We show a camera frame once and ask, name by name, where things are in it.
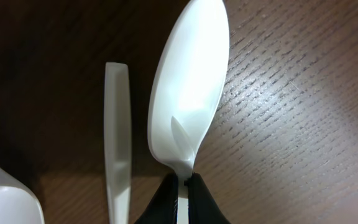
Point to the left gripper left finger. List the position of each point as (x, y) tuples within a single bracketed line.
[(162, 209)]

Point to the white spoon bowl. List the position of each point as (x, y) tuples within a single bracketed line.
[(186, 91)]

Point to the white spoon bowl down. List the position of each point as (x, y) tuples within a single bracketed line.
[(117, 141)]

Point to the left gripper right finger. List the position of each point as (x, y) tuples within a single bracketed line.
[(202, 208)]

